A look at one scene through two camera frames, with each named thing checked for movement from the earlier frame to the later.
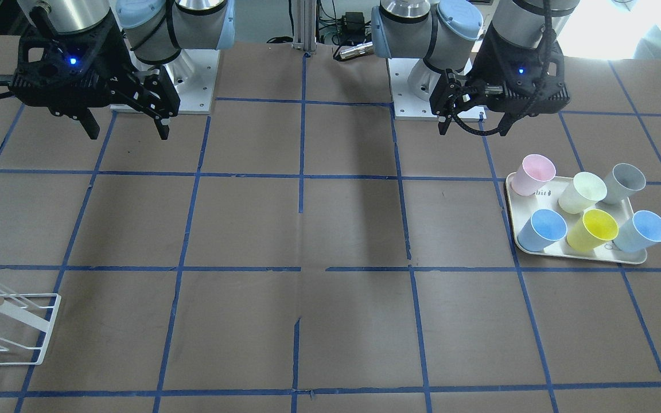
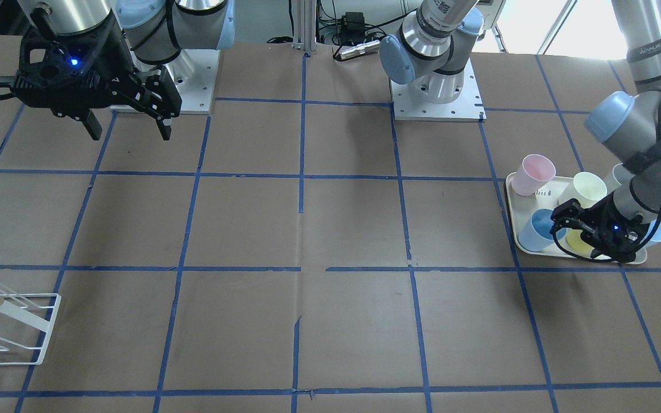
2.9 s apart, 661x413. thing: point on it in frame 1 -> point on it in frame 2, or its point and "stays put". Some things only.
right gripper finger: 155,97 stays put
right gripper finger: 89,124 stays put
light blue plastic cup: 544,228 stays put
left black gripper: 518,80 -> 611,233
